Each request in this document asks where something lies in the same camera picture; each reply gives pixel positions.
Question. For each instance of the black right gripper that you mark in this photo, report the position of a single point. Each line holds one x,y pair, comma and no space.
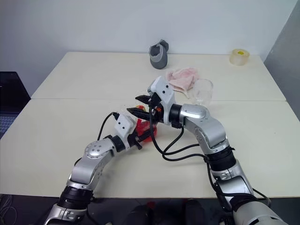
156,113

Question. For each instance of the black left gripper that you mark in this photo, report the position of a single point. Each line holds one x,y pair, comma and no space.
137,143

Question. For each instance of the clear bottle with red drink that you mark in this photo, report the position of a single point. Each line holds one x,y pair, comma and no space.
144,125

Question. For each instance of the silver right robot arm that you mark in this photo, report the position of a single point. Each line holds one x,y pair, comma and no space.
211,126

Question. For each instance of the clear wine glass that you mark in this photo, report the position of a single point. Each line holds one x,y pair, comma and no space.
202,92

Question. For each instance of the pink crumpled cloth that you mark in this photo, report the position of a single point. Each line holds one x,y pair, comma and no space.
181,78

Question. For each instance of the grey shoe-shaped holder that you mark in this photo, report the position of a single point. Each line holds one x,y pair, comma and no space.
159,59

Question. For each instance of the dark rounded shape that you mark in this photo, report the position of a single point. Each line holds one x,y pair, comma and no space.
139,214

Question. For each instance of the clear tape roll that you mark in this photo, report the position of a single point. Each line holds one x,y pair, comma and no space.
239,58

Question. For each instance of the black laptop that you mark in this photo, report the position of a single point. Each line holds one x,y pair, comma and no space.
12,91

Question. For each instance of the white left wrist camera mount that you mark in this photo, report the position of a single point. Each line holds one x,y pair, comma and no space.
123,125

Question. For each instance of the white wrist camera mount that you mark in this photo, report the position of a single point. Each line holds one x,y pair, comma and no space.
123,125
164,90

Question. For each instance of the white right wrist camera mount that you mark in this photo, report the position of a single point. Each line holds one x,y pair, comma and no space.
164,90

